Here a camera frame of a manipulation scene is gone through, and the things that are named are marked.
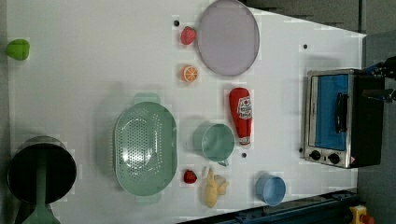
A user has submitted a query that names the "red ketchup bottle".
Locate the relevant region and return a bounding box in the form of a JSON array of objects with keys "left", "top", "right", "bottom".
[{"left": 229, "top": 88, "right": 252, "bottom": 146}]

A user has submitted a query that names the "green oval strainer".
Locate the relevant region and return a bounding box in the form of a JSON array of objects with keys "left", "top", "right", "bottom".
[{"left": 114, "top": 92, "right": 177, "bottom": 204}]

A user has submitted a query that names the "green mug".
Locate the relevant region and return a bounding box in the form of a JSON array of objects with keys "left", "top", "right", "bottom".
[{"left": 192, "top": 122, "right": 235, "bottom": 167}]

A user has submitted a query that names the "orange slice toy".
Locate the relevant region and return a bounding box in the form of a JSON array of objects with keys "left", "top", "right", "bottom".
[{"left": 180, "top": 65, "right": 199, "bottom": 82}]

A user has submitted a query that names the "red strawberry toy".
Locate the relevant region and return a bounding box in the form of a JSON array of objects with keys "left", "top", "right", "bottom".
[{"left": 183, "top": 170, "right": 197, "bottom": 184}]

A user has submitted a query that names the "pink strawberry toy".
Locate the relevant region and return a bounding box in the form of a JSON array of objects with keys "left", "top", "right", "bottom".
[{"left": 180, "top": 26, "right": 196, "bottom": 45}]

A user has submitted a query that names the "grey round plate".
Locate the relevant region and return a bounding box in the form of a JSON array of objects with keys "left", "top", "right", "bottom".
[{"left": 197, "top": 0, "right": 260, "bottom": 76}]

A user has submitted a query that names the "blue cup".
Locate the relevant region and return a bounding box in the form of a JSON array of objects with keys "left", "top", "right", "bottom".
[{"left": 255, "top": 174, "right": 286, "bottom": 206}]

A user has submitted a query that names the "silver toaster oven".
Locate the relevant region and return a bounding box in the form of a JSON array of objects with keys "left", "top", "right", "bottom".
[{"left": 304, "top": 69, "right": 385, "bottom": 169}]

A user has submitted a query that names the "black cooking pot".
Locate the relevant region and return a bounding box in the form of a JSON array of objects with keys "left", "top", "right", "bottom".
[{"left": 7, "top": 135, "right": 77, "bottom": 204}]

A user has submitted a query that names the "green ladle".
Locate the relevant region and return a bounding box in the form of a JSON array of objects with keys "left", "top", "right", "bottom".
[{"left": 22, "top": 151, "right": 61, "bottom": 224}]

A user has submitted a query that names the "green pepper toy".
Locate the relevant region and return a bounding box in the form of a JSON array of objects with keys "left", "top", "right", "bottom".
[{"left": 6, "top": 39, "right": 30, "bottom": 61}]

